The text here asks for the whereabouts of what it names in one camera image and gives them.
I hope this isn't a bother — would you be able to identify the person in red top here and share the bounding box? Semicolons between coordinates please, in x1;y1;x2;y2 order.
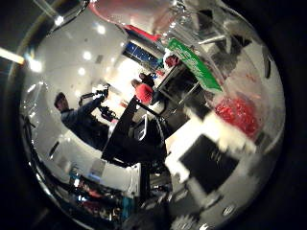
130;78;155;105

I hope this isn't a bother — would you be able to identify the person in dark jacket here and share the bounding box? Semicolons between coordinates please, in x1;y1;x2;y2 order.
53;85;112;151

